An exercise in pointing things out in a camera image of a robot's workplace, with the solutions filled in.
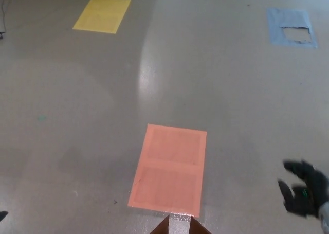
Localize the black-handled orange air pump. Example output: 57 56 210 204
150 214 212 234

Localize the orange paper sheet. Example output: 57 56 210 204
126 123 208 218

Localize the yellow paper sheet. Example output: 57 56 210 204
72 0 132 34

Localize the torn blue paper sheet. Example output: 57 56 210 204
266 7 318 49

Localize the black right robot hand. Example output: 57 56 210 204
277 159 329 219

